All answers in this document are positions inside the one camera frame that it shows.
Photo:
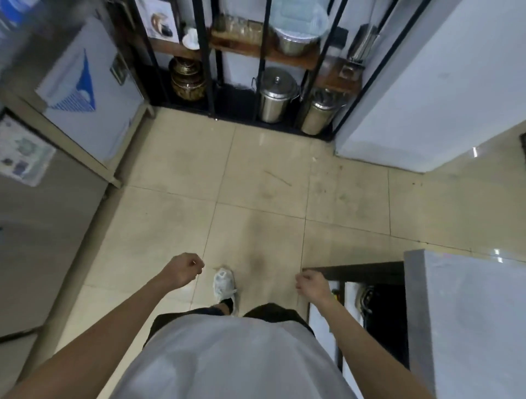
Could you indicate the person's left hand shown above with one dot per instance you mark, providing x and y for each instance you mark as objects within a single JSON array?
[{"x": 181, "y": 269}]

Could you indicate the person's right hand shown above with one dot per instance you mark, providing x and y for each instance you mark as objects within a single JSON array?
[{"x": 315, "y": 287}]

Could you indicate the person's left fingers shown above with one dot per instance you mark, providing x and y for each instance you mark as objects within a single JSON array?
[{"x": 198, "y": 265}]

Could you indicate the person's right fingers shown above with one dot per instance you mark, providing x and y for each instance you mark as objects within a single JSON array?
[{"x": 300, "y": 282}]

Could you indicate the person's left forearm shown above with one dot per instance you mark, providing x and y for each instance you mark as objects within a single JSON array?
[{"x": 102, "y": 337}]

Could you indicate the person's right forearm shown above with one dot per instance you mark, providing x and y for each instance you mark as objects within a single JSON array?
[{"x": 361, "y": 345}]

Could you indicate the white sneaker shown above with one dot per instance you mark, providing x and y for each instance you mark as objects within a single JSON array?
[{"x": 224, "y": 285}]

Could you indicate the black shorts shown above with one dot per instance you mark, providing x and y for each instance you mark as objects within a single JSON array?
[{"x": 275, "y": 312}]

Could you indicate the white cabinet door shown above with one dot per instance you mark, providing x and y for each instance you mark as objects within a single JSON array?
[{"x": 324, "y": 329}]

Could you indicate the black item under counter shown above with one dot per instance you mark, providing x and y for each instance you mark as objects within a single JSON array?
[{"x": 367, "y": 299}]

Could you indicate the white shirt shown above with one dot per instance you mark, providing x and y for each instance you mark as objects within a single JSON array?
[{"x": 230, "y": 361}]

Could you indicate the silver refrigerator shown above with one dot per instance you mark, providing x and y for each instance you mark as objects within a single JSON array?
[{"x": 37, "y": 246}]

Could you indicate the steel lidded canister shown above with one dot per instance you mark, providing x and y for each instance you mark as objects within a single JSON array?
[
  {"x": 276, "y": 98},
  {"x": 320, "y": 113}
]

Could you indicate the grey stone countertop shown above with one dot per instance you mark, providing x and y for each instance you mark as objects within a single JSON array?
[{"x": 472, "y": 324}]

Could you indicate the brass pot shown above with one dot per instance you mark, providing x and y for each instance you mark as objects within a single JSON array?
[{"x": 187, "y": 82}]

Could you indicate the white appliance with blue triangle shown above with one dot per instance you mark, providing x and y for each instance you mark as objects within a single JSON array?
[{"x": 94, "y": 90}]

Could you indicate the black metal shelf rack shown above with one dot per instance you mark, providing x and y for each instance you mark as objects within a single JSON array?
[{"x": 209, "y": 61}]

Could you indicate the printed paper sheet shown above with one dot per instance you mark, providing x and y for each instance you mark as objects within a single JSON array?
[{"x": 22, "y": 152}]

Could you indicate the steel pot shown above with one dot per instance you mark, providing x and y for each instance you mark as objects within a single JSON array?
[{"x": 296, "y": 43}]

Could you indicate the glass jars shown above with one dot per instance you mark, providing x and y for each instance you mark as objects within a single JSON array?
[{"x": 240, "y": 26}]

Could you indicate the steel utensil holder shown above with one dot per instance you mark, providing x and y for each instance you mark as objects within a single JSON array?
[{"x": 362, "y": 43}]

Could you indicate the white printed box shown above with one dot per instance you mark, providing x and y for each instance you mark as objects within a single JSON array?
[{"x": 158, "y": 20}]

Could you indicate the clear plastic container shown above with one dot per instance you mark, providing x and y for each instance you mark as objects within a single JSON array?
[{"x": 298, "y": 16}]

